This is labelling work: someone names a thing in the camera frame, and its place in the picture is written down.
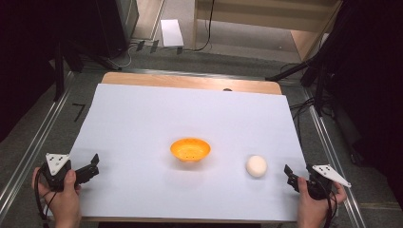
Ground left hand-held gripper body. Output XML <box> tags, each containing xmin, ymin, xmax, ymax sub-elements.
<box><xmin>41</xmin><ymin>153</ymin><xmax>78</xmax><ymax>193</ymax></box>

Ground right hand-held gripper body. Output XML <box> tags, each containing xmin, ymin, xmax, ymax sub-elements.
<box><xmin>305</xmin><ymin>163</ymin><xmax>353</xmax><ymax>201</ymax></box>

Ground white round bun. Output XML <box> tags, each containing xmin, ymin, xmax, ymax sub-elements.
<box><xmin>244</xmin><ymin>154</ymin><xmax>268</xmax><ymax>179</ymax></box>

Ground orange bowl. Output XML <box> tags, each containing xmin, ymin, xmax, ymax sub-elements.
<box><xmin>169</xmin><ymin>137</ymin><xmax>212</xmax><ymax>163</ymax></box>

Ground person's left hand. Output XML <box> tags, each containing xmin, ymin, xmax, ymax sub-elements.
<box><xmin>31</xmin><ymin>166</ymin><xmax>82</xmax><ymax>228</ymax></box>

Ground person's right hand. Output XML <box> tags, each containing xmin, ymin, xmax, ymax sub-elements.
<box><xmin>297</xmin><ymin>176</ymin><xmax>348</xmax><ymax>228</ymax></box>

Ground black metal stand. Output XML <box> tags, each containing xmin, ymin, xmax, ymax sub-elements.
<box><xmin>51</xmin><ymin>37</ymin><xmax>123</xmax><ymax>103</ymax></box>
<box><xmin>265</xmin><ymin>47</ymin><xmax>338</xmax><ymax>118</ymax></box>

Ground white paper sheet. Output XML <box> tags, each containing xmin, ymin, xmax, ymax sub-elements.
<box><xmin>44</xmin><ymin>83</ymin><xmax>310</xmax><ymax>222</ymax></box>

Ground wooden table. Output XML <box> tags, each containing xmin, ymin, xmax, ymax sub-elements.
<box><xmin>100</xmin><ymin>71</ymin><xmax>283</xmax><ymax>96</ymax></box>

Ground white flat box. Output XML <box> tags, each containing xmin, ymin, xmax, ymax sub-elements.
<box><xmin>160</xmin><ymin>19</ymin><xmax>185</xmax><ymax>48</ymax></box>

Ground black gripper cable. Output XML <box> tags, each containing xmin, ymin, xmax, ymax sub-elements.
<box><xmin>312</xmin><ymin>175</ymin><xmax>339</xmax><ymax>228</ymax></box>
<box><xmin>33</xmin><ymin>169</ymin><xmax>59</xmax><ymax>228</ymax></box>

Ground metal floor rail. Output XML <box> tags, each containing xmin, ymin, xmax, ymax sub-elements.
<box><xmin>302</xmin><ymin>86</ymin><xmax>369</xmax><ymax>228</ymax></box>
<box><xmin>0</xmin><ymin>70</ymin><xmax>77</xmax><ymax>219</ymax></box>

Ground black floor cables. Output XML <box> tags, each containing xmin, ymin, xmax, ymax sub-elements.
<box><xmin>288</xmin><ymin>94</ymin><xmax>319</xmax><ymax>142</ymax></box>

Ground white floor cable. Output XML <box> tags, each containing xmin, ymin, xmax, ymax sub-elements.
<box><xmin>106</xmin><ymin>43</ymin><xmax>141</xmax><ymax>69</ymax></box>

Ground wooden shelf frame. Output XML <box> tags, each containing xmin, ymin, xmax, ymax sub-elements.
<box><xmin>192</xmin><ymin>0</ymin><xmax>344</xmax><ymax>62</ymax></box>

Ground black hanging cable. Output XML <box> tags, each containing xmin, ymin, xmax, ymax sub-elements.
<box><xmin>191</xmin><ymin>0</ymin><xmax>217</xmax><ymax>52</ymax></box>

